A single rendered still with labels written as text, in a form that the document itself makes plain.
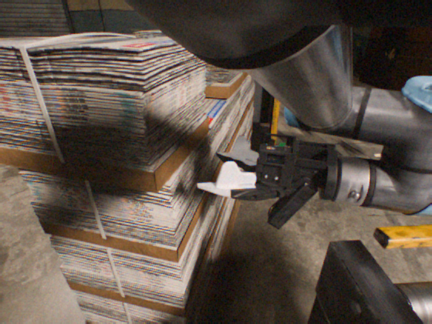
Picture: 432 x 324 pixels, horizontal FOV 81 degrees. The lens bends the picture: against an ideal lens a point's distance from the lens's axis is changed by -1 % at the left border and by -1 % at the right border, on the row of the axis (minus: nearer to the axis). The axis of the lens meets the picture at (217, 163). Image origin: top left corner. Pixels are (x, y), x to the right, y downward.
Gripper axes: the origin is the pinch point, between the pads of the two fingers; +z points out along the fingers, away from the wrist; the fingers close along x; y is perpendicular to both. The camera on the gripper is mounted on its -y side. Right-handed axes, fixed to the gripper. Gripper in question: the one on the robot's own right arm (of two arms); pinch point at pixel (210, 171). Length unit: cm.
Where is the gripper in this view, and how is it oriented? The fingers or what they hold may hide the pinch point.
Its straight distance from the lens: 46.3
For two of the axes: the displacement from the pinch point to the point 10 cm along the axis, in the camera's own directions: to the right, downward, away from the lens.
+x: -2.7, 4.7, -8.4
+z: -9.6, -1.3, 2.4
